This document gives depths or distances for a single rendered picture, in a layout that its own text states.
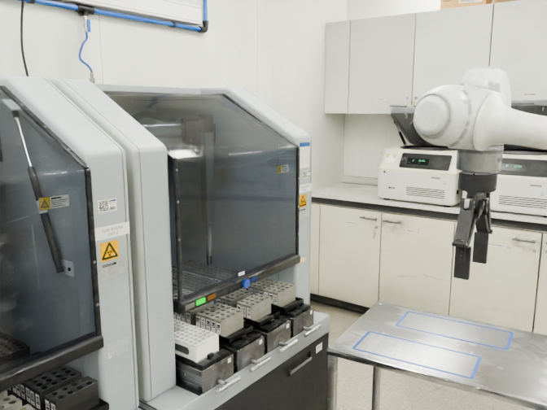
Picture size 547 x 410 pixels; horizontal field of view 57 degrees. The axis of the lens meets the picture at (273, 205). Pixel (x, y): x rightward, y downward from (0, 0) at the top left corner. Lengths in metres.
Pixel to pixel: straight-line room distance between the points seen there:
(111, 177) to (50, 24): 1.34
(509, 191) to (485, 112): 2.48
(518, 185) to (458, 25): 1.15
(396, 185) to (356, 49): 1.11
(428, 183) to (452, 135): 2.61
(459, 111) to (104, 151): 0.80
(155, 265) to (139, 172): 0.26
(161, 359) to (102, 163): 0.58
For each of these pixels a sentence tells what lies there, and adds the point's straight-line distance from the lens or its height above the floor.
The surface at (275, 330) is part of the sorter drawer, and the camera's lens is 1.76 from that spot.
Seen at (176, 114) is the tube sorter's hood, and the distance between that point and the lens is 1.69.
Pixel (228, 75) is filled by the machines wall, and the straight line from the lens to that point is 3.25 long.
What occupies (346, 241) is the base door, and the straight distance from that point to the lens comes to 3.86.
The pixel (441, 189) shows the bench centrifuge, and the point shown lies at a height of 1.02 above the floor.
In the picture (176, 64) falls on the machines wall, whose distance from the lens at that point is 2.95.
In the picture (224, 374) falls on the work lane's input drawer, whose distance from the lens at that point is 1.60.
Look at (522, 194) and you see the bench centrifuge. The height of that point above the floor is 1.03.
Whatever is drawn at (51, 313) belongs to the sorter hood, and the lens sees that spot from 1.25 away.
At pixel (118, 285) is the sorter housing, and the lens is 1.35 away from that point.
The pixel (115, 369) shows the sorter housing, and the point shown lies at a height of 0.88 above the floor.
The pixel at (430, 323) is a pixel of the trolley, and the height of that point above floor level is 0.82.
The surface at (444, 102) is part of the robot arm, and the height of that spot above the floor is 1.54.
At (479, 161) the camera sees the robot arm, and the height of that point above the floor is 1.43.
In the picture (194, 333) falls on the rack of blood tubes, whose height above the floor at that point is 0.87.
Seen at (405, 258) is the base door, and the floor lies 0.51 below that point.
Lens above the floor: 1.53
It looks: 11 degrees down
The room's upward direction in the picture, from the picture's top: straight up
